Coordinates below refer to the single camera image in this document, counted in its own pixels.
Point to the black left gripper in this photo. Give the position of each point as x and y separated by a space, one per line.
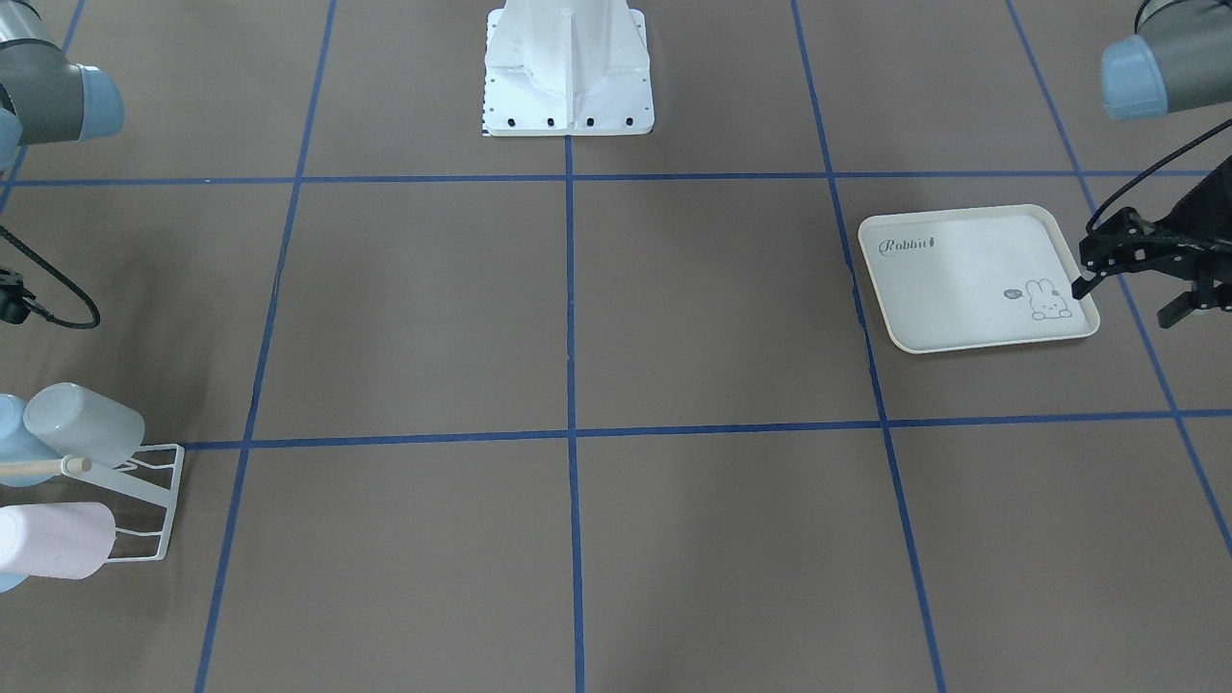
1119 249

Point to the grey plastic cup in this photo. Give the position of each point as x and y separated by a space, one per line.
79 422

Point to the pink plastic cup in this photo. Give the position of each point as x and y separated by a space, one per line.
70 540

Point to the light blue plastic cup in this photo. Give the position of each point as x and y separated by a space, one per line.
10 581

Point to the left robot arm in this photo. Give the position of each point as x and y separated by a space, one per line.
1177 60

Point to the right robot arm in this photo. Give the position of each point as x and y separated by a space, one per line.
46 98

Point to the cream rabbit print tray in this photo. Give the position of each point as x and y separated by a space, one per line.
974 278

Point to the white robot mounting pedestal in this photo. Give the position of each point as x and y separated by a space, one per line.
567 69

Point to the white wire cup rack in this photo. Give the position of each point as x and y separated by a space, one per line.
122 480

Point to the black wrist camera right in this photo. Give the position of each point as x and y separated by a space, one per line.
17 302

